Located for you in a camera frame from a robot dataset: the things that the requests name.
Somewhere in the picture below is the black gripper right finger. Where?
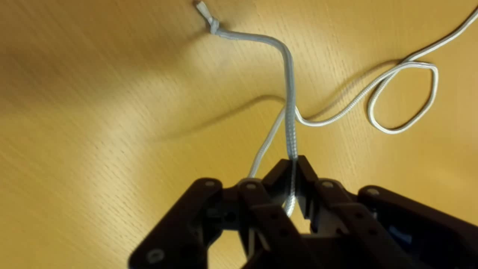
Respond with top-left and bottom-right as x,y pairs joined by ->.
295,155 -> 478,269

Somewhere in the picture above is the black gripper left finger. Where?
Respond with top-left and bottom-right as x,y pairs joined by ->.
126,160 -> 298,269

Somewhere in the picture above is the white rope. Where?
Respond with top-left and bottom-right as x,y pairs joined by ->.
192,0 -> 478,218

